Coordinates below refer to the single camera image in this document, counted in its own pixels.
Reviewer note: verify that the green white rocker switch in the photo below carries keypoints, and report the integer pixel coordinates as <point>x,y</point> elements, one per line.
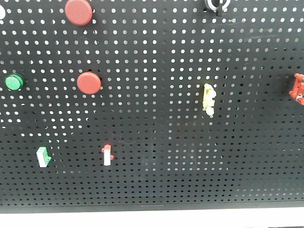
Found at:
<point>43,157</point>

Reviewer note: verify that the lower red round button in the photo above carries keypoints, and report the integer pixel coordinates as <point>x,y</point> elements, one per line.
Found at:
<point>89,83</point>

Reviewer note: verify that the black white rotary switch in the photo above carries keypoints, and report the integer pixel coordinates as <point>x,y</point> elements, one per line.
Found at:
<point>217,6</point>

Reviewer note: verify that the green round button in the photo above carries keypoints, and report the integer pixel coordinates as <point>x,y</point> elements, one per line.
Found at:
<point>14,82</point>

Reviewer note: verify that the red white rocker switch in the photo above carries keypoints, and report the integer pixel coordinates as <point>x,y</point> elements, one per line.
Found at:
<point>106,150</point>

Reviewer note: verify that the red round button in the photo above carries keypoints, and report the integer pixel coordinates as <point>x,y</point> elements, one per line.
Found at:
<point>78,12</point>
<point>89,83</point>

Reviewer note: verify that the red toggle switch right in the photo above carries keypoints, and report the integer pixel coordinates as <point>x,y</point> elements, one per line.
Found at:
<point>297,92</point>

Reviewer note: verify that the white round button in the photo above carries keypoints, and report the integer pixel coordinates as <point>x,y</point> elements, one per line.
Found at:
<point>2,12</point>

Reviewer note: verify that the black perforated pegboard panel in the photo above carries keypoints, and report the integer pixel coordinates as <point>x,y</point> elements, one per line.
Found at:
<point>154,58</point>

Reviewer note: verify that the upper red round button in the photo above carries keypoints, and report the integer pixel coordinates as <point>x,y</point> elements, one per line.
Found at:
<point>78,12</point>

